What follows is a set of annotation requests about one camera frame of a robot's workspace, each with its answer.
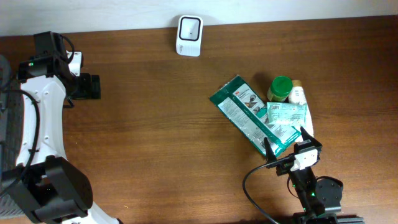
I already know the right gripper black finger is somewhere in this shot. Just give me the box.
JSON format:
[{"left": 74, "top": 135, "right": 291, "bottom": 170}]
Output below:
[
  {"left": 300, "top": 126, "right": 313, "bottom": 144},
  {"left": 264, "top": 138, "right": 277, "bottom": 162}
]

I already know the pale green wipes packet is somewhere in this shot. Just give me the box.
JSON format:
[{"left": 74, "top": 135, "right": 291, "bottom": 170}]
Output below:
[{"left": 267, "top": 102, "right": 307, "bottom": 126}]

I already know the white tube with gold cap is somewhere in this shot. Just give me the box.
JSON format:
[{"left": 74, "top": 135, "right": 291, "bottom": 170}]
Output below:
[{"left": 288, "top": 80, "right": 314, "bottom": 137}]

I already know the green lid spice jar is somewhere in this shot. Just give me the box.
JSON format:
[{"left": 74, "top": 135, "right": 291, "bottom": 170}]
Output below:
[{"left": 267, "top": 76, "right": 293, "bottom": 102}]

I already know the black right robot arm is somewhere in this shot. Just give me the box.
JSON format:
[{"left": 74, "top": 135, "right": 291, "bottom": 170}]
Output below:
[{"left": 266, "top": 127, "right": 364, "bottom": 224}]

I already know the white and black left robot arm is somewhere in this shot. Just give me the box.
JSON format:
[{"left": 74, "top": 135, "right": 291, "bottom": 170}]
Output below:
[{"left": 1, "top": 31, "right": 118, "bottom": 223}]

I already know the white barcode scanner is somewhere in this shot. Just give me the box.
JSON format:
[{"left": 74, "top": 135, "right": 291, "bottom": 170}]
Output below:
[{"left": 176, "top": 15, "right": 203, "bottom": 57}]

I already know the dark grey plastic basket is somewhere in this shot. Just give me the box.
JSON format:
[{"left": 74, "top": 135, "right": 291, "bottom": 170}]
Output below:
[{"left": 0, "top": 55, "right": 25, "bottom": 218}]

